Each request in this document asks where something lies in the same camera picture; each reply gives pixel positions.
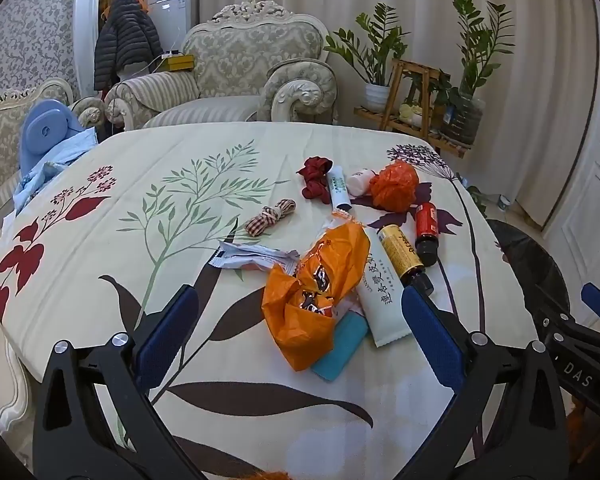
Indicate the teal rectangular pad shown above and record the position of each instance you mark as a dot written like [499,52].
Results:
[337,355]

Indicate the beige ornate armchair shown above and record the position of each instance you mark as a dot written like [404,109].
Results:
[240,50]

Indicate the orange fuzzy object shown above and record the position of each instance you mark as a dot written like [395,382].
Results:
[577,420]

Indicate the orange mesh bath pouf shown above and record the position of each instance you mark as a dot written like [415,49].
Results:
[392,185]

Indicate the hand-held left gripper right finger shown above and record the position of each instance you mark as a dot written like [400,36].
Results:
[430,335]

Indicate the black trash bin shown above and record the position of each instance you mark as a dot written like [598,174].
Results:
[525,260]

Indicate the gold label brown bottle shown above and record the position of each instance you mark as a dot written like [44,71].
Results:
[399,250]

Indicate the light blue plastic stand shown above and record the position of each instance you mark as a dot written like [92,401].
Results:
[45,130]

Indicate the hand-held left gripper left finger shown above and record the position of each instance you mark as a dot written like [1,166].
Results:
[167,330]

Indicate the white cream tube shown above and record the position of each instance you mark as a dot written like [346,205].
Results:
[380,290]

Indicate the red label brown bottle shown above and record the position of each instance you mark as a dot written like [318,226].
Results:
[426,222]

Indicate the orange plastic bag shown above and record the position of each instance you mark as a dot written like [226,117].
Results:
[290,320]

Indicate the white arched frame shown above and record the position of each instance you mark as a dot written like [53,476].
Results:
[87,35]

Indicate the small yellowish potted plant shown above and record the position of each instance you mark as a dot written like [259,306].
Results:
[410,112]

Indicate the white panelled door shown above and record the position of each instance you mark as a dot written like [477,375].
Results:
[595,185]

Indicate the white snack wrapper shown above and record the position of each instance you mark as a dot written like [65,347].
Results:
[245,255]

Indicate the small white bottle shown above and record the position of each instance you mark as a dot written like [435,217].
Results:
[360,182]

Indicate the green plant in white pot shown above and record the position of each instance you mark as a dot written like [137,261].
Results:
[377,97]

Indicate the floral printed tablecloth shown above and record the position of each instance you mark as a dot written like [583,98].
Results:
[130,185]

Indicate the green plant in dark pot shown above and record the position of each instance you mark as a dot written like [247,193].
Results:
[462,120]

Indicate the small white cup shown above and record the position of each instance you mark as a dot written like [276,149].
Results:
[505,202]

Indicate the light blue cloth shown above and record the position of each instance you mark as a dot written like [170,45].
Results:
[70,147]

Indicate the dark puffer jacket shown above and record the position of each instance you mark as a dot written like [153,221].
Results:
[125,35]

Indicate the wooden plant stand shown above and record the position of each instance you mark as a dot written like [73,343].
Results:
[405,67]

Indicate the checkered ribbon bundle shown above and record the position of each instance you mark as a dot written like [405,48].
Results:
[267,217]

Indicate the white refrigerator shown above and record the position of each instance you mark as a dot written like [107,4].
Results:
[167,5]

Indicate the beige ornate sofa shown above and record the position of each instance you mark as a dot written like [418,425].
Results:
[0,130]

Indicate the yellow box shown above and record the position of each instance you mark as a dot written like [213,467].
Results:
[180,63]

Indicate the dark red scrunchie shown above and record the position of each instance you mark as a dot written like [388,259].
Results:
[312,185]

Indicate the small white green-print tube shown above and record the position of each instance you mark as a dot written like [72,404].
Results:
[337,187]

